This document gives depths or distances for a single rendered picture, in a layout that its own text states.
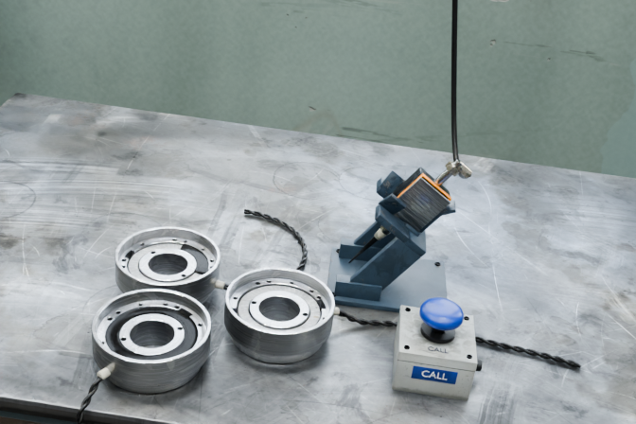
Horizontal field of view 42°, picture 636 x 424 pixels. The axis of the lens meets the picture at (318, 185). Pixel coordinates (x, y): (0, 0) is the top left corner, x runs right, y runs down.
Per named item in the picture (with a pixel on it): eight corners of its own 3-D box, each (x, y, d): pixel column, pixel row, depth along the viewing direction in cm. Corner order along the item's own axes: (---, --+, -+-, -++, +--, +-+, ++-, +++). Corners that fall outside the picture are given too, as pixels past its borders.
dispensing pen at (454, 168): (335, 244, 91) (445, 142, 84) (363, 266, 92) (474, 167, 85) (333, 255, 89) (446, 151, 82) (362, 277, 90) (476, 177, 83)
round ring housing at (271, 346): (235, 375, 76) (237, 339, 74) (214, 305, 85) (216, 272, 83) (344, 362, 79) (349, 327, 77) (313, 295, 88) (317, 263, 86)
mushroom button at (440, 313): (412, 360, 77) (420, 316, 74) (413, 332, 80) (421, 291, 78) (455, 366, 76) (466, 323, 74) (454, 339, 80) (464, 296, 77)
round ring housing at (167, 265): (97, 304, 83) (95, 270, 81) (142, 250, 92) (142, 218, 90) (196, 329, 81) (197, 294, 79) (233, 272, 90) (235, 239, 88)
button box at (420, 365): (391, 390, 76) (399, 348, 74) (394, 341, 83) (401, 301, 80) (480, 403, 76) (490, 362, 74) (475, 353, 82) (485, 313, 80)
